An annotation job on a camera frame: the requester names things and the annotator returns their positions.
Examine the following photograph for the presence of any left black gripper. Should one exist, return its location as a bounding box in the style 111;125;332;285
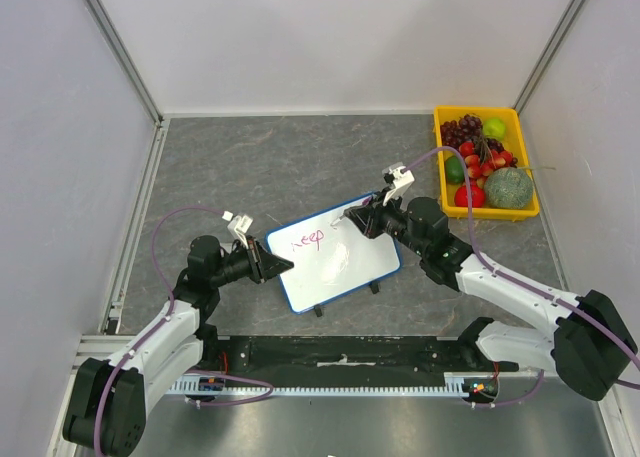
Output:
210;235;292;287

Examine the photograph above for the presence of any blue framed whiteboard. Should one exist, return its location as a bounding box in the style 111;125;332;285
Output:
266;194;402;314

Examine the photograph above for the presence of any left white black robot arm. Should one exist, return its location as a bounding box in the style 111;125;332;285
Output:
62;235;294;456

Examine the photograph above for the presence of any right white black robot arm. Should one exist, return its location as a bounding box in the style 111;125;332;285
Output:
343;197;639;401

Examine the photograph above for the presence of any red apple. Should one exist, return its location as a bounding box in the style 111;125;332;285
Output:
454;184;486;208

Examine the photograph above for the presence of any dark green lime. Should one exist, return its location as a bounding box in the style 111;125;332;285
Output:
444;155;466;185

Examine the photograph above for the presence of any dark red grape bunch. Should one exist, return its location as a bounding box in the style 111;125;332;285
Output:
440;114;483;148

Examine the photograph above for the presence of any red cherry cluster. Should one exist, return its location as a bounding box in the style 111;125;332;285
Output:
458;139;518;188

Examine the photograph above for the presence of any netted green melon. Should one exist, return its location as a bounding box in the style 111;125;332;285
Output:
484;167;534;210

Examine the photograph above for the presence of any light green apple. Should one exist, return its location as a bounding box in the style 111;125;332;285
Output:
482;117;507;141

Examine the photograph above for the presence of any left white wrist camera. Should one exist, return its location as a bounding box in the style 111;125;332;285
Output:
222;211;253;248

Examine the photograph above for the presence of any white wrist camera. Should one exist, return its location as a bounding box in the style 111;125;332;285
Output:
222;211;253;248
383;162;415;206

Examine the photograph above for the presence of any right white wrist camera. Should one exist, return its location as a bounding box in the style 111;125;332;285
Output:
383;162;415;206

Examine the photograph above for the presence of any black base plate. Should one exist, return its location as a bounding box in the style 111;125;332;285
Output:
188;336;518;389

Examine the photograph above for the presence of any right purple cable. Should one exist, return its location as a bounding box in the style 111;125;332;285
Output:
405;146;640;409

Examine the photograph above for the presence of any purple cable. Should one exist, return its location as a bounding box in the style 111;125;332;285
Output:
405;146;640;409
92;204;275;453

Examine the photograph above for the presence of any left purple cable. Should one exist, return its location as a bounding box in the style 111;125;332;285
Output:
92;204;275;453

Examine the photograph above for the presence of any slotted cable duct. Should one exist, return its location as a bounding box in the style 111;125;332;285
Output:
166;374;469;398

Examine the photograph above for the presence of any right aluminium frame post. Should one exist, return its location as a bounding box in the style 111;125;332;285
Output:
513;0;588;114

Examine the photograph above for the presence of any aluminium frame post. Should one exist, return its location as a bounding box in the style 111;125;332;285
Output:
513;0;588;114
82;0;164;126

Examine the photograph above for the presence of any left aluminium frame post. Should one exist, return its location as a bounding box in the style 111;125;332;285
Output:
82;0;164;126

